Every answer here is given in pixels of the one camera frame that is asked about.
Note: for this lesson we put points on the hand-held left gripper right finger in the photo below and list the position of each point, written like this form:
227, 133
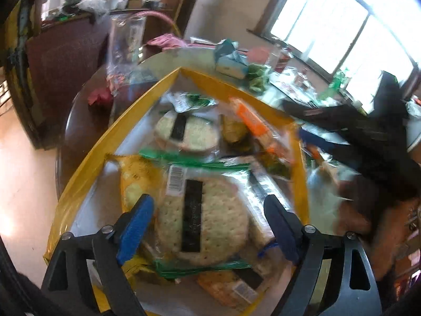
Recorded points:
283, 228

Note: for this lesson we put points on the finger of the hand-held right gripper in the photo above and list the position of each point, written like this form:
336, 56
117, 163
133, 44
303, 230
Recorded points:
335, 115
315, 138

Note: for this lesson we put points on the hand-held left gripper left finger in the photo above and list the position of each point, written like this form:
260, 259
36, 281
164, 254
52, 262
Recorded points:
136, 227

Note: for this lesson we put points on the yellow cracker packet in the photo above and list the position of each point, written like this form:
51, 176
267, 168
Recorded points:
138, 174

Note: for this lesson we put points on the orange stick biscuit packet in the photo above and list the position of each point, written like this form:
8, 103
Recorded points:
253, 125

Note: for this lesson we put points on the yellow cardboard tray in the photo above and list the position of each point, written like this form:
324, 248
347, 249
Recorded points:
108, 138

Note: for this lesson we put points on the person's right hand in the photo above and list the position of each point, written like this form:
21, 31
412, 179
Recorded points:
378, 230

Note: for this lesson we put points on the green plastic bottle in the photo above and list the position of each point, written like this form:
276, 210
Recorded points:
335, 84

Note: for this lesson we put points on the printed flyer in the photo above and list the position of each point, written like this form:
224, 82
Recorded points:
291, 87

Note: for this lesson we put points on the green crumpled bag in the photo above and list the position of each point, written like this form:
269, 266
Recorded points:
258, 79

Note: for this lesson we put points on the large window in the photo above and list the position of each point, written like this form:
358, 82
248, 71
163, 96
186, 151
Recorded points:
329, 23

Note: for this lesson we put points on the pink fly swatter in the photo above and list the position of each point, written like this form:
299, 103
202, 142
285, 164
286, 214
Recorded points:
259, 54

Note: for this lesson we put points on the blue tissue box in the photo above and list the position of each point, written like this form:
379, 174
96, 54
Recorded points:
230, 64

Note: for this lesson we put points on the red crumpled wrapper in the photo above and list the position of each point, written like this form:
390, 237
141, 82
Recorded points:
100, 96

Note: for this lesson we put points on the dark wooden sideboard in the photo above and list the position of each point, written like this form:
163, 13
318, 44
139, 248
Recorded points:
65, 65

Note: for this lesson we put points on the pink cloth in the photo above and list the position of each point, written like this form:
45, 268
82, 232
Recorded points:
166, 41

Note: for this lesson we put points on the clear glass cup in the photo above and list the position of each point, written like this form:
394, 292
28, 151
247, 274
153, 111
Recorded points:
126, 46

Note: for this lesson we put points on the pink yellow hoop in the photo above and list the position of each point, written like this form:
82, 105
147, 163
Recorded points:
171, 23

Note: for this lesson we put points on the clear plastic bag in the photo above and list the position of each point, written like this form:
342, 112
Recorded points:
93, 6

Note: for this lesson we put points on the green plant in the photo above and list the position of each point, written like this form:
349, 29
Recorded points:
74, 1

